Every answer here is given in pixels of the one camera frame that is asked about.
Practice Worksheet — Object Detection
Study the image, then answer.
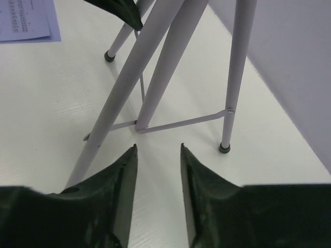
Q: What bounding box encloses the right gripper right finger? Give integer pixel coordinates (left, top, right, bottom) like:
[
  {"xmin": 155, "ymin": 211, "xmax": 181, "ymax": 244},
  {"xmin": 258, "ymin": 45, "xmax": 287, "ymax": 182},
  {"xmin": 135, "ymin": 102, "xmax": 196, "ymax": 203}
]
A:
[{"xmin": 180, "ymin": 146, "xmax": 330, "ymax": 247}]

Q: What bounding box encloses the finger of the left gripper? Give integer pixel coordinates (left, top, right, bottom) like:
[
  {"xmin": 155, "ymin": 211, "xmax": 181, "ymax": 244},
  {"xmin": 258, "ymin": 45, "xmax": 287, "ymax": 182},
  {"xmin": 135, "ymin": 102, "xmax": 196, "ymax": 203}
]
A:
[{"xmin": 86, "ymin": 0, "xmax": 143, "ymax": 30}]

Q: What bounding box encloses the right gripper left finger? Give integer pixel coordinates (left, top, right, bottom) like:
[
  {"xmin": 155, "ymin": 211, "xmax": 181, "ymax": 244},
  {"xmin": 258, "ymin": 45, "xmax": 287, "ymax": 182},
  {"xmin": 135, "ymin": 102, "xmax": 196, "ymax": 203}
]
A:
[{"xmin": 1, "ymin": 146, "xmax": 138, "ymax": 247}]

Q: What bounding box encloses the white music stand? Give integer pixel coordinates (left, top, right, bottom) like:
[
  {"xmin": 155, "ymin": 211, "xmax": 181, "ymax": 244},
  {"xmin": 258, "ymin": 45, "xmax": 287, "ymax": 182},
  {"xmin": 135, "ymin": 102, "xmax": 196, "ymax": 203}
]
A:
[{"xmin": 67, "ymin": 1, "xmax": 257, "ymax": 187}]

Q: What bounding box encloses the sheet music page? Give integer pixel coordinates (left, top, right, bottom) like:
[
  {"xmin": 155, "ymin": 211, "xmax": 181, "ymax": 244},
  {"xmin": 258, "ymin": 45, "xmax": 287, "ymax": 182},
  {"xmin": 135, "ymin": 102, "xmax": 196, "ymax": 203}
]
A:
[{"xmin": 1, "ymin": 0, "xmax": 61, "ymax": 43}]

